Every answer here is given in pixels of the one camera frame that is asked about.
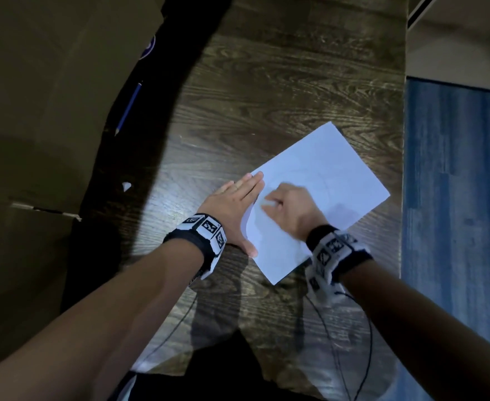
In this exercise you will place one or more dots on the black fabric bag with badge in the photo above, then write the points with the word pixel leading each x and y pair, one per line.
pixel 144 75

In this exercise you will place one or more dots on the person's black and white clothing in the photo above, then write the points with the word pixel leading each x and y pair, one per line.
pixel 228 386

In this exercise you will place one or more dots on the left wrist tracker band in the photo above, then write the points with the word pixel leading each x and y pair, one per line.
pixel 205 233

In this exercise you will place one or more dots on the person's left hand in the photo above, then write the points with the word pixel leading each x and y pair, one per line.
pixel 228 210

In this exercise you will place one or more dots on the small white eraser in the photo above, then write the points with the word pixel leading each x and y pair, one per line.
pixel 266 202

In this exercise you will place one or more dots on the person's left middle finger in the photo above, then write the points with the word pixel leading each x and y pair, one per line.
pixel 243 184

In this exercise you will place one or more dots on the person's left forearm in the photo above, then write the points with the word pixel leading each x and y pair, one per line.
pixel 103 325

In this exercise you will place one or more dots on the right wrist tracker band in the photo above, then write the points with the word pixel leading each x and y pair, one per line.
pixel 335 252

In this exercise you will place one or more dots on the person's right fingers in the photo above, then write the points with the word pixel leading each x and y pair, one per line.
pixel 275 202

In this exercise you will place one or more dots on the brown cardboard box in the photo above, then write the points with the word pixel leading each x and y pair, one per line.
pixel 40 104

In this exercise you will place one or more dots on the person's right hand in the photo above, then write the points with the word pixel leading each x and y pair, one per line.
pixel 297 212

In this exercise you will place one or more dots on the blue pencil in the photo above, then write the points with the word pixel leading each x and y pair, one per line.
pixel 128 107

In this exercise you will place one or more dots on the wrist tracker band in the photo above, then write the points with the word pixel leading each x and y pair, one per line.
pixel 335 252
pixel 205 233

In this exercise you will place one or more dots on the small white paper scrap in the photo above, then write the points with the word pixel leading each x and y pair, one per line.
pixel 126 186

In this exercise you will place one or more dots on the person's right forearm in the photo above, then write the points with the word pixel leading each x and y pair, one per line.
pixel 420 338

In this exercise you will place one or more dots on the person's left thumb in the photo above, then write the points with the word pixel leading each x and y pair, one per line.
pixel 248 248

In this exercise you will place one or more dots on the white paper sheet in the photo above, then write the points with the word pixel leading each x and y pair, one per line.
pixel 332 175

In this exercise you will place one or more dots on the person's left little finger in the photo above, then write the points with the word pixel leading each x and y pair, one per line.
pixel 220 191

